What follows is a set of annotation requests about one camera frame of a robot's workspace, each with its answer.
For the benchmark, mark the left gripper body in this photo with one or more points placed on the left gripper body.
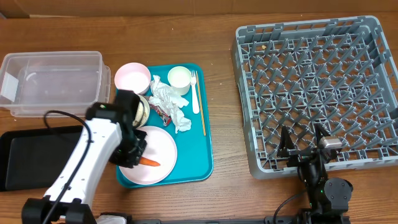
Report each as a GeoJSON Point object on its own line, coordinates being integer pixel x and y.
{"type": "Point", "coordinates": [129, 154]}

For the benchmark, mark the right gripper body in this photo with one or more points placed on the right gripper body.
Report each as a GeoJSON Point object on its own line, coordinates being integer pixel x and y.
{"type": "Point", "coordinates": [301, 157]}

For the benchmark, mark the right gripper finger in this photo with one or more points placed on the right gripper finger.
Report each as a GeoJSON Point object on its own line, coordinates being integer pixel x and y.
{"type": "Point", "coordinates": [319, 134]}
{"type": "Point", "coordinates": [286, 145]}

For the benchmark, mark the orange carrot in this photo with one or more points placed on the orange carrot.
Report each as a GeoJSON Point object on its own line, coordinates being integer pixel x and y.
{"type": "Point", "coordinates": [148, 162]}

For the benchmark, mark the white bowl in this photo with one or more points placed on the white bowl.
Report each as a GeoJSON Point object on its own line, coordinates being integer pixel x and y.
{"type": "Point", "coordinates": [142, 114]}

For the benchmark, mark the red snack wrapper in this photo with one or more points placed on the red snack wrapper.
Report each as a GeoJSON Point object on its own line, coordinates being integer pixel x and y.
{"type": "Point", "coordinates": [163, 115]}

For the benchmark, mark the white napkin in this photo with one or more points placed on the white napkin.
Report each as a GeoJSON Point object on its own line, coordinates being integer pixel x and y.
{"type": "Point", "coordinates": [170, 102]}

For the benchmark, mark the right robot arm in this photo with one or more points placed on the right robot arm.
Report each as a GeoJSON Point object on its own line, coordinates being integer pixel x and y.
{"type": "Point", "coordinates": [328, 197]}

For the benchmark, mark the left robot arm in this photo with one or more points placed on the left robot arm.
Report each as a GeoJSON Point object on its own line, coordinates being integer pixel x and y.
{"type": "Point", "coordinates": [108, 135]}

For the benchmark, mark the grey dishwasher rack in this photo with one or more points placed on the grey dishwasher rack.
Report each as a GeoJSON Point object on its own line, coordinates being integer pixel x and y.
{"type": "Point", "coordinates": [338, 73]}

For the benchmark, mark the large pink plate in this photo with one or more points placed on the large pink plate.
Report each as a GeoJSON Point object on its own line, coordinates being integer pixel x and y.
{"type": "Point", "coordinates": [160, 148]}

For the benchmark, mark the teal plastic tray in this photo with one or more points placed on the teal plastic tray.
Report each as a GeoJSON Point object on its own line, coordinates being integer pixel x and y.
{"type": "Point", "coordinates": [194, 150]}

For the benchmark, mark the pink bowl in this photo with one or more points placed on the pink bowl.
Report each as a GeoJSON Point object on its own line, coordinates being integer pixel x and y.
{"type": "Point", "coordinates": [134, 77]}

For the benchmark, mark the white plastic fork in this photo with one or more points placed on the white plastic fork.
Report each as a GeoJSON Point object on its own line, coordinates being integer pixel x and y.
{"type": "Point", "coordinates": [195, 105]}

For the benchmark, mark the white paper cup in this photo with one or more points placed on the white paper cup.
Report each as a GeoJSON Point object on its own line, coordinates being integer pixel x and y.
{"type": "Point", "coordinates": [179, 78]}

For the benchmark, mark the black plastic tray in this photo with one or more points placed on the black plastic tray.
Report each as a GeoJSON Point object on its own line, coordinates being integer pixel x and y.
{"type": "Point", "coordinates": [34, 158]}

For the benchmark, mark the wooden chopstick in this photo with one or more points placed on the wooden chopstick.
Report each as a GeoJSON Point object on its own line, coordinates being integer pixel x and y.
{"type": "Point", "coordinates": [200, 105]}

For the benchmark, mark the clear plastic bin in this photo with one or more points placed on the clear plastic bin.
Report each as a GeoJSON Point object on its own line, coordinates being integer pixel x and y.
{"type": "Point", "coordinates": [33, 83]}

